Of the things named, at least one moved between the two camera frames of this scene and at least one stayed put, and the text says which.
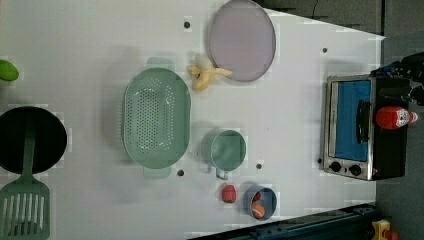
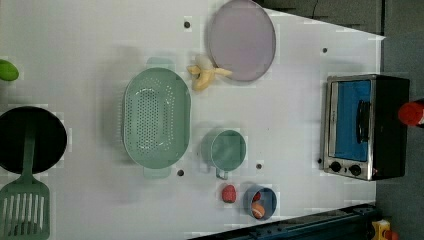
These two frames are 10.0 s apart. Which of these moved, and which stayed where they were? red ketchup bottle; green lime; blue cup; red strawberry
Moved: red ketchup bottle
Stayed: red strawberry; blue cup; green lime
